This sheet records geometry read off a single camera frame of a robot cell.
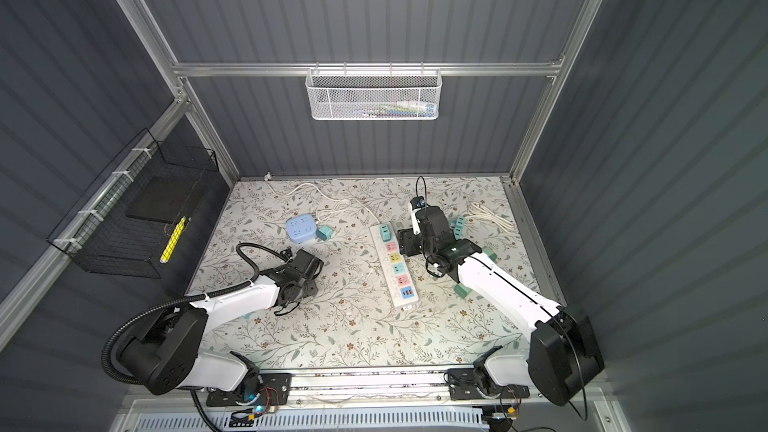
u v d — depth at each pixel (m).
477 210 1.08
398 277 0.91
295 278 0.72
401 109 0.93
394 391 0.74
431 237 0.62
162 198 0.77
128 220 0.72
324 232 1.02
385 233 0.96
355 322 0.85
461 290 0.88
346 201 1.12
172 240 0.70
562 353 0.40
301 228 1.02
